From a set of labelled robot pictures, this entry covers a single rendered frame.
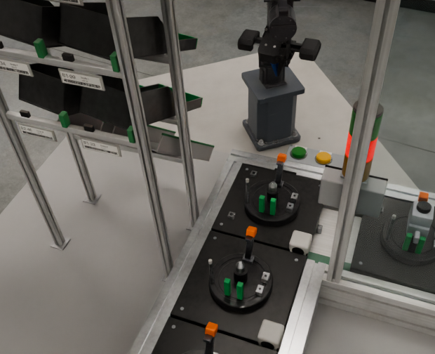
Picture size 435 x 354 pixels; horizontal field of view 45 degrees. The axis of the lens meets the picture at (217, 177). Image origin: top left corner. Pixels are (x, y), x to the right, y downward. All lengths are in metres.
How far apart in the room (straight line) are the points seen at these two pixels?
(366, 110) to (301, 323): 0.50
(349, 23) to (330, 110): 2.29
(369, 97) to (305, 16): 3.27
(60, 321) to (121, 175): 0.49
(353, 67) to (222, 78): 1.75
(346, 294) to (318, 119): 0.70
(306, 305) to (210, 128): 0.76
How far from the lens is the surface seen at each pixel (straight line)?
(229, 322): 1.13
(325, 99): 1.83
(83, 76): 0.95
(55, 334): 1.32
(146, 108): 1.07
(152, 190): 1.07
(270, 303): 1.15
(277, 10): 1.13
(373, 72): 0.82
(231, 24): 4.00
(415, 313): 1.24
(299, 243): 1.22
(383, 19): 0.77
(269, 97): 1.50
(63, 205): 1.56
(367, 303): 1.24
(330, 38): 3.85
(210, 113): 1.77
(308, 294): 1.19
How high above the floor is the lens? 1.96
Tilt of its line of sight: 46 degrees down
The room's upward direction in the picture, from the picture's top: 4 degrees counter-clockwise
